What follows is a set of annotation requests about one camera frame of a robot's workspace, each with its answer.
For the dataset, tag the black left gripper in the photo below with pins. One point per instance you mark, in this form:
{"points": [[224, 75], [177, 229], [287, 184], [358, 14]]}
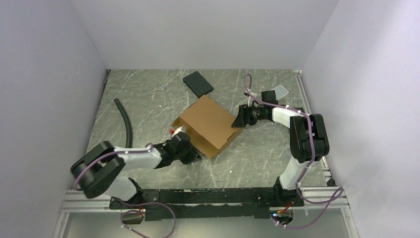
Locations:
{"points": [[193, 155]]}

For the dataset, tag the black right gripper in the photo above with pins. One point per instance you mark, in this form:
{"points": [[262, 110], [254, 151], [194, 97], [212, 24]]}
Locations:
{"points": [[243, 117]]}

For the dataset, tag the brown cardboard box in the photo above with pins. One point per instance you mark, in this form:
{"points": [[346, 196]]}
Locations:
{"points": [[209, 126]]}

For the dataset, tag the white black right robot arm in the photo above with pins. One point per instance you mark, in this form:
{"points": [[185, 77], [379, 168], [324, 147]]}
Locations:
{"points": [[307, 133]]}

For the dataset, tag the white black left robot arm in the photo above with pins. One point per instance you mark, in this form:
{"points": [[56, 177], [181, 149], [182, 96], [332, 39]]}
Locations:
{"points": [[97, 172]]}

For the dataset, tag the small black box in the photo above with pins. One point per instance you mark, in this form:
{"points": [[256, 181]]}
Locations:
{"points": [[198, 84]]}

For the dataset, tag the white translucent plastic case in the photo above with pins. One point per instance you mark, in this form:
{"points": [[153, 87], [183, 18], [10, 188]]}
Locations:
{"points": [[280, 92]]}

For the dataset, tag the black rectangular block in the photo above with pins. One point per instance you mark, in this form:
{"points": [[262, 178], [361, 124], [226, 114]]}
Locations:
{"points": [[297, 110]]}

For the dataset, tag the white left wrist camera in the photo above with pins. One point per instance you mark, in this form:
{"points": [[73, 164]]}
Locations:
{"points": [[177, 130]]}

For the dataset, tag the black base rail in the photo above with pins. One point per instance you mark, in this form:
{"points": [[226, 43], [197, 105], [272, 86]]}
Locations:
{"points": [[168, 212]]}

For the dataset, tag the aluminium frame rail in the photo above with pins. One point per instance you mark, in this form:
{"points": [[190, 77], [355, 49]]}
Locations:
{"points": [[258, 197]]}

